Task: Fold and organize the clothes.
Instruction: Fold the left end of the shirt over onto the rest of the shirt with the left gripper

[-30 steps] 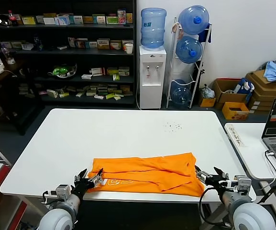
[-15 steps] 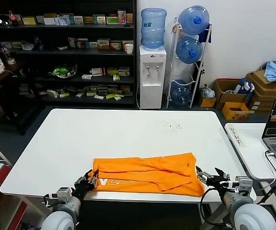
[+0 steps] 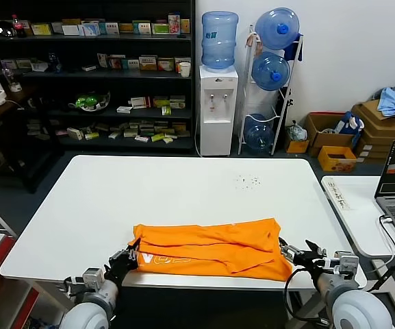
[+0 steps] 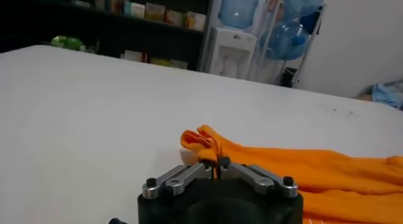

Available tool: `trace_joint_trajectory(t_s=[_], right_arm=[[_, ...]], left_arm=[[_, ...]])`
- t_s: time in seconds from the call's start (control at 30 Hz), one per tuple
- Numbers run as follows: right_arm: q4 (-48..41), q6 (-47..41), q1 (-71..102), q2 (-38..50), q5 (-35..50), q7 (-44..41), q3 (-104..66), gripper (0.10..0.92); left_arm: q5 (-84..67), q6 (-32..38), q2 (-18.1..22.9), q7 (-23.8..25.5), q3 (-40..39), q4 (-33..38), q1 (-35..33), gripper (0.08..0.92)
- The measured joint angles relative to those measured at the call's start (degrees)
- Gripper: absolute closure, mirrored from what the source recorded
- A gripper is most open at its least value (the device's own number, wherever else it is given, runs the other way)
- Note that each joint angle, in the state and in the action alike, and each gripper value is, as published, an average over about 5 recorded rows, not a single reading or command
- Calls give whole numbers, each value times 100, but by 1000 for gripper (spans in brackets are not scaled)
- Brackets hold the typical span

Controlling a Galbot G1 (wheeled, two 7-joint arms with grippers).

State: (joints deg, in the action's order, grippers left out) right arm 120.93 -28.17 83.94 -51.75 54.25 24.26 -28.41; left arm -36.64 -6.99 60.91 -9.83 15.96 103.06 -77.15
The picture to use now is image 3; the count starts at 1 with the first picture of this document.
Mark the white water dispenser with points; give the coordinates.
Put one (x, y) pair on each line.
(217, 137)

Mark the open brown cardboard box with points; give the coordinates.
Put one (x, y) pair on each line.
(320, 137)

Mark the cola bottle red label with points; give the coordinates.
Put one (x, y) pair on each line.
(16, 27)

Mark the flat white medicine box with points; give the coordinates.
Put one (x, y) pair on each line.
(124, 110)
(88, 68)

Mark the yellow green medicine box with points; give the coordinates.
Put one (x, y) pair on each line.
(41, 29)
(161, 102)

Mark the white red medicine box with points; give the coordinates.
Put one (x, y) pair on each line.
(141, 138)
(139, 103)

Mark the light blue medicine box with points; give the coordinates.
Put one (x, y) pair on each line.
(89, 30)

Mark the teal white medicine box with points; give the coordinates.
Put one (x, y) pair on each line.
(112, 28)
(132, 64)

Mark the orange t-shirt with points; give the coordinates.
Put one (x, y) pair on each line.
(217, 246)

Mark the white metal jug rack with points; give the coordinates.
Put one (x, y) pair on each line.
(276, 137)

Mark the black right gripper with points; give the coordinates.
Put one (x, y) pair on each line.
(311, 262)

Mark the yellow cardboard box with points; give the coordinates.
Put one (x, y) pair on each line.
(334, 166)

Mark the small green medicine box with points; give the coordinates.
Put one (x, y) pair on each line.
(157, 138)
(166, 110)
(91, 136)

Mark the clear bottle on stand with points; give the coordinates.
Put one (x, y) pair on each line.
(10, 79)

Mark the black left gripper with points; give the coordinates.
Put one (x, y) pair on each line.
(116, 272)

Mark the white paper cup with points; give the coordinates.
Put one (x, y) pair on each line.
(184, 70)

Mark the crumpled plastic bag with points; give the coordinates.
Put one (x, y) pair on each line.
(296, 132)

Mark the small tan cardboard box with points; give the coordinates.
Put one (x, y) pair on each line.
(298, 147)

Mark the dark blue hanging cloth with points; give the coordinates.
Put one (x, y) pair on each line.
(290, 53)

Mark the upright blue water jug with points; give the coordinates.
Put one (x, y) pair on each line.
(219, 44)

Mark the pale green medicine box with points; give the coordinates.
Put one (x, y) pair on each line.
(22, 63)
(8, 64)

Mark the blue and white bag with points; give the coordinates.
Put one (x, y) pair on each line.
(349, 121)

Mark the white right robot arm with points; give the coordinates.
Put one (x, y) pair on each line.
(354, 308)

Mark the white orange medicine box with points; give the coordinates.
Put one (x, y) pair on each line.
(165, 65)

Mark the light blue cloth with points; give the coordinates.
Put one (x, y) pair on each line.
(392, 103)

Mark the blue plastic bottle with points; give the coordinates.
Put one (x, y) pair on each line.
(54, 63)

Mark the orange picture medicine box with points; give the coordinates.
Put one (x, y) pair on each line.
(117, 63)

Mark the black glossy helmet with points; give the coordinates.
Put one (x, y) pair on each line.
(3, 29)

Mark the tall pink medicine box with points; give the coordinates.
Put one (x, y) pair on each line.
(174, 24)

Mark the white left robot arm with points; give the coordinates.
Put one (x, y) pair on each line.
(87, 312)

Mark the flat brown cardboard box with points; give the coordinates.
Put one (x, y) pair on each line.
(371, 114)
(382, 137)
(375, 151)

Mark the black shelving unit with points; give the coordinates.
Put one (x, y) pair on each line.
(192, 103)

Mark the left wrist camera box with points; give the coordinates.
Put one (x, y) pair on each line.
(92, 277)

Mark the green and white bowl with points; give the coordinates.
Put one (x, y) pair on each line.
(87, 103)

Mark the white side table frame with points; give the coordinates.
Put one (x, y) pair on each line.
(390, 288)

